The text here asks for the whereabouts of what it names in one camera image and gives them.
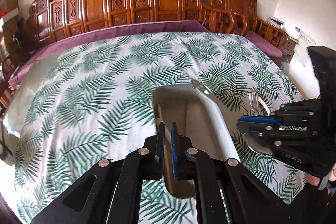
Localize metal fork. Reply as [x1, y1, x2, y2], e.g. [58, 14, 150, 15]
[249, 87, 262, 115]

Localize white plastic fork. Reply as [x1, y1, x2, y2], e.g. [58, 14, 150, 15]
[257, 97, 270, 115]

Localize person's right hand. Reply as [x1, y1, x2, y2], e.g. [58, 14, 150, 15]
[304, 162, 335, 189]

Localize grey rectangular tray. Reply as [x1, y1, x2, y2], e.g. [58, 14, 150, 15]
[153, 83, 240, 199]

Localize wooden side table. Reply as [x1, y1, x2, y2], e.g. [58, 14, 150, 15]
[282, 36, 299, 63]

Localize white electrical panel door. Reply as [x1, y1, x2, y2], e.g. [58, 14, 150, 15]
[294, 31, 316, 66]

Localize purple armchair cushion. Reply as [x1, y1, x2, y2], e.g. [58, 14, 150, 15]
[245, 31, 283, 58]

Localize green leaf print tablecloth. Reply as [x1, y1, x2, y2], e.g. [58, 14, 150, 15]
[5, 32, 306, 223]

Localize items on side table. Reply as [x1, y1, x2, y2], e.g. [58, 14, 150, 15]
[267, 16, 301, 40]

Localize carved wooden armchair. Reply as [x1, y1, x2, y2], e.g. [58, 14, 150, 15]
[210, 0, 288, 51]

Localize carved wooden long sofa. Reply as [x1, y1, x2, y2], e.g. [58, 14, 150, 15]
[24, 0, 238, 46]

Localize purple sofa cushion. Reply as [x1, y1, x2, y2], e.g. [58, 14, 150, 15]
[9, 20, 209, 85]

